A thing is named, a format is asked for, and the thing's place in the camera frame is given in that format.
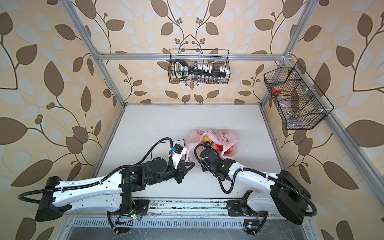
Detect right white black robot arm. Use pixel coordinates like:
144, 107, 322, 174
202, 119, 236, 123
194, 144, 318, 236

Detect fake strawberry in bag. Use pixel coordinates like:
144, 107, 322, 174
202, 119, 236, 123
223, 146, 234, 155
212, 143, 223, 152

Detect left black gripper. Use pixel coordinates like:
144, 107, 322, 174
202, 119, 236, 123
147, 159, 197, 187

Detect white square plate black rim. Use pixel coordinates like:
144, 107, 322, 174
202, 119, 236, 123
150, 139, 186, 162

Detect right black wire basket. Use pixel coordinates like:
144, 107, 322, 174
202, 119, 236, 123
264, 63, 334, 130

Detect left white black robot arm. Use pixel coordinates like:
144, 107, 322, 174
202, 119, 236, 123
18, 137, 195, 234

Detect pink plastic bag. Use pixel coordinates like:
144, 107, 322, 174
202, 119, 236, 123
186, 129, 240, 163

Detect black wire basket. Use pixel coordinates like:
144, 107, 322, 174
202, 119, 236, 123
264, 63, 334, 130
168, 48, 231, 85

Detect black test tube rack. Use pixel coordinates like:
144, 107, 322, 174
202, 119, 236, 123
173, 60, 231, 82

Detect clear bottle red cap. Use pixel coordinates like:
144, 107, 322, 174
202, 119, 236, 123
272, 85, 299, 118

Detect back black wire basket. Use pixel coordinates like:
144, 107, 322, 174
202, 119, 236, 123
168, 48, 231, 85

